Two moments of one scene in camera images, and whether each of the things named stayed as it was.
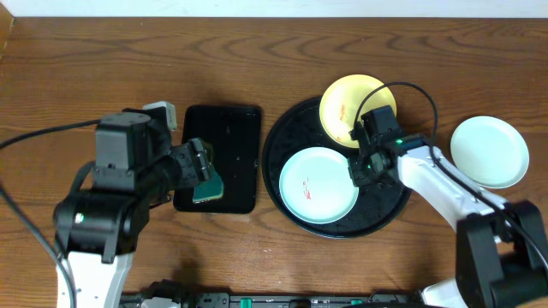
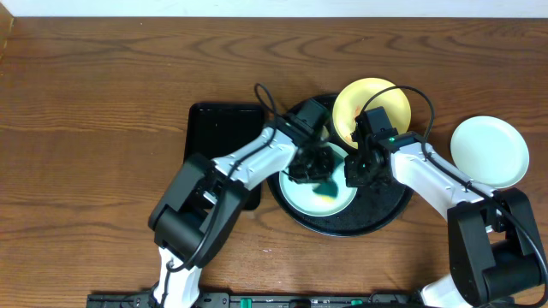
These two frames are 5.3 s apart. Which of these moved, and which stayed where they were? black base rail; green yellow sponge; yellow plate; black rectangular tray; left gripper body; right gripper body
Moved: green yellow sponge; yellow plate; left gripper body
Stayed: black rectangular tray; black base rail; right gripper body
